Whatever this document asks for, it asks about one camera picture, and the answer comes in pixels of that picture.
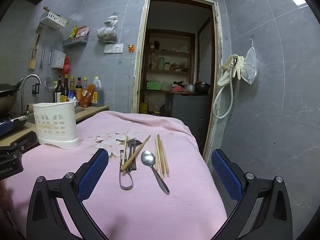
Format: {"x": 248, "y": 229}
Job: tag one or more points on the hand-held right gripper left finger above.
{"x": 93, "y": 175}

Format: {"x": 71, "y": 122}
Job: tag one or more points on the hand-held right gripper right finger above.
{"x": 226, "y": 177}

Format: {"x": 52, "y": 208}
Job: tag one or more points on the grey metal tongs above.
{"x": 121, "y": 177}

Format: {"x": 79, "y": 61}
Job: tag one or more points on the white plastic utensil holder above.
{"x": 55, "y": 120}

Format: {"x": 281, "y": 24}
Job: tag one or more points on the blue gas stove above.
{"x": 10, "y": 125}

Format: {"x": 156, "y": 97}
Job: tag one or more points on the steel fork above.
{"x": 129, "y": 145}

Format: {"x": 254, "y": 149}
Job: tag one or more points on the brown wooden chopstick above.
{"x": 136, "y": 153}

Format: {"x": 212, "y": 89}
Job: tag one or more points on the pink floral blanket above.
{"x": 175, "y": 180}

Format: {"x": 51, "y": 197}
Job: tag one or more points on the dark wok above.
{"x": 6, "y": 102}

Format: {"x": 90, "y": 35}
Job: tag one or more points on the chrome faucet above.
{"x": 22, "y": 92}

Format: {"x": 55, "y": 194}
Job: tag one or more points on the grey cabinet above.
{"x": 190, "y": 110}

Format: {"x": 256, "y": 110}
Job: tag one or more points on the blue and white bag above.
{"x": 72, "y": 98}

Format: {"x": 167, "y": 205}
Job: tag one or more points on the yellow container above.
{"x": 144, "y": 108}

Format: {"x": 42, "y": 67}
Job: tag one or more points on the dark pump sauce bottle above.
{"x": 58, "y": 92}

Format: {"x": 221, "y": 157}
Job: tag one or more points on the dark-cap sauce bottle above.
{"x": 78, "y": 90}

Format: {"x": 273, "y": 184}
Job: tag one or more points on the dark yellow-label sauce bottle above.
{"x": 65, "y": 90}

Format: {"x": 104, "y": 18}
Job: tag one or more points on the small clear yellow-cap bottle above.
{"x": 85, "y": 83}

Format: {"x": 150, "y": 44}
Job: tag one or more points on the yellow-cap sauce bottle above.
{"x": 72, "y": 85}

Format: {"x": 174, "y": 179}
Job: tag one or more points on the black pot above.
{"x": 202, "y": 88}

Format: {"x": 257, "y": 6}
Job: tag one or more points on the silver pot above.
{"x": 189, "y": 88}

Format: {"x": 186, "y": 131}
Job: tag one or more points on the pink cloth item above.
{"x": 177, "y": 88}

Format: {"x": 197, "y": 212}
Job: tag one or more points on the green box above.
{"x": 153, "y": 86}

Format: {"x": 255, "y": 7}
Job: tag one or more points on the hanging metal peeler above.
{"x": 50, "y": 57}
{"x": 42, "y": 58}

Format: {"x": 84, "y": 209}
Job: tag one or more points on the red plastic bag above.
{"x": 66, "y": 67}

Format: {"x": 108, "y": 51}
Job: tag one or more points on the white rubber gloves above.
{"x": 238, "y": 65}

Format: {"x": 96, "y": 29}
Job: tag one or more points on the white mesh bag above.
{"x": 250, "y": 65}

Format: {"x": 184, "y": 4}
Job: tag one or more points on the pale green jar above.
{"x": 161, "y": 63}

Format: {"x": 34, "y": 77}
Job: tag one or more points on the wooden storage shelf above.
{"x": 170, "y": 52}

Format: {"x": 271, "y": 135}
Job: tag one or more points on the hanging clear plastic bag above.
{"x": 107, "y": 32}

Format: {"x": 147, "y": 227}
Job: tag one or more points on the red snack packet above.
{"x": 82, "y": 31}

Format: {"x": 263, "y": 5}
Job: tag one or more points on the yellow-green snack packet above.
{"x": 72, "y": 32}

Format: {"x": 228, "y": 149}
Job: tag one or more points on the wooden wall board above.
{"x": 33, "y": 55}

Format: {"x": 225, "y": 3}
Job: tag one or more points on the white wall box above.
{"x": 58, "y": 59}

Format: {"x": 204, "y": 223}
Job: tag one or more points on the white wall switch panel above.
{"x": 113, "y": 48}

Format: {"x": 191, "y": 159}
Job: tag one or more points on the wooden door frame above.
{"x": 140, "y": 55}

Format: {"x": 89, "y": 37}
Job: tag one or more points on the orange wall hook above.
{"x": 131, "y": 48}

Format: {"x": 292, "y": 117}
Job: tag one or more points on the grey wall shelf rack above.
{"x": 75, "y": 40}

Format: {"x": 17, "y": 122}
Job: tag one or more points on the white wall basket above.
{"x": 52, "y": 20}

